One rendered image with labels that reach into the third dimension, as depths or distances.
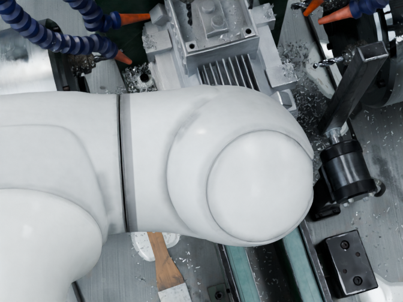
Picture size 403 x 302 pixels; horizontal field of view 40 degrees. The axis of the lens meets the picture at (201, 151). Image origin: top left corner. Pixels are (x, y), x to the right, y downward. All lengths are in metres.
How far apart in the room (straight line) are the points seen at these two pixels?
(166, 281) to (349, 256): 0.31
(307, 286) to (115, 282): 0.34
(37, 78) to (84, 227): 0.40
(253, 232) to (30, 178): 0.14
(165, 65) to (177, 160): 0.48
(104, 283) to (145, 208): 0.65
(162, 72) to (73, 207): 0.49
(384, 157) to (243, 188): 0.77
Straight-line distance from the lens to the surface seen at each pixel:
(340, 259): 0.96
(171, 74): 0.80
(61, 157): 0.35
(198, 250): 1.00
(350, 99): 0.72
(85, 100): 0.39
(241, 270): 0.88
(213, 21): 0.76
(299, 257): 0.89
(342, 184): 0.80
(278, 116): 0.35
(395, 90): 0.82
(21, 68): 0.73
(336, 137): 0.83
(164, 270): 0.99
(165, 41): 0.82
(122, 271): 1.01
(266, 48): 0.82
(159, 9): 0.82
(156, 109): 0.37
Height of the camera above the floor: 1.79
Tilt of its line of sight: 73 degrees down
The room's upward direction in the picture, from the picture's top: 5 degrees counter-clockwise
